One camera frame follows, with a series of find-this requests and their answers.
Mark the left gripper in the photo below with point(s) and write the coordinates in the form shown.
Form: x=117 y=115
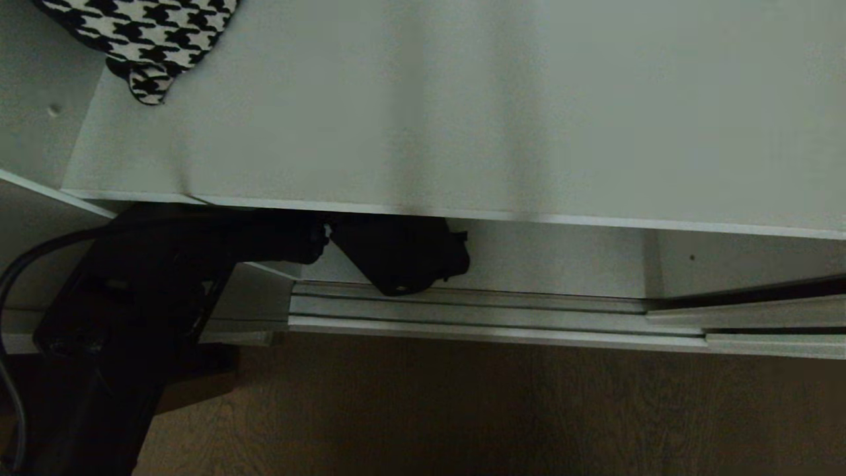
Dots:
x=403 y=254

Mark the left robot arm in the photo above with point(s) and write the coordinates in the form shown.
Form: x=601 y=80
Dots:
x=132 y=311

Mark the white wardrobe shelf board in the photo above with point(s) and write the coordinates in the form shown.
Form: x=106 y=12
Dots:
x=462 y=112

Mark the black white houndstooth cloth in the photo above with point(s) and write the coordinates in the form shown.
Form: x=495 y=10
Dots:
x=142 y=33

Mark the grey sliding door track rail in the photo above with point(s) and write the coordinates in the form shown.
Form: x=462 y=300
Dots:
x=476 y=317

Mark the white wardrobe frame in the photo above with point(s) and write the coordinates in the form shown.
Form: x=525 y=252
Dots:
x=33 y=99

